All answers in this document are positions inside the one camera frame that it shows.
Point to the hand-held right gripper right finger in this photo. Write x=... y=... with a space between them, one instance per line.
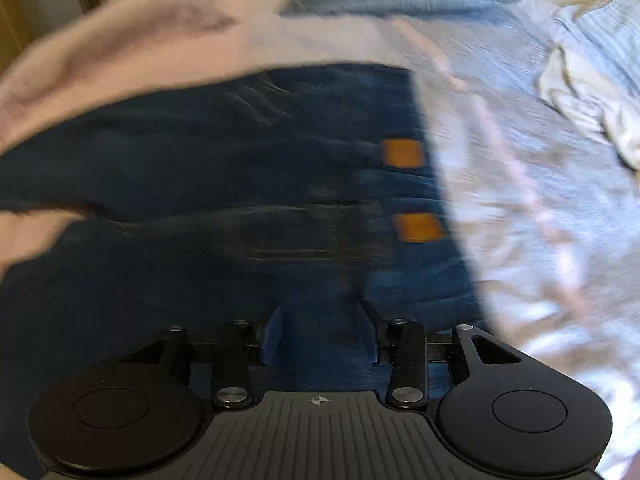
x=372 y=335

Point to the cream cloth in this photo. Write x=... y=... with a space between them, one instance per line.
x=590 y=100

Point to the blue denim jeans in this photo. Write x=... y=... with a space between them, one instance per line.
x=200 y=160

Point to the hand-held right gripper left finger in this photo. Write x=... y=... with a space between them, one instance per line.
x=272 y=335

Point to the pink blanket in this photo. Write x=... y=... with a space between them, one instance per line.
x=125 y=35

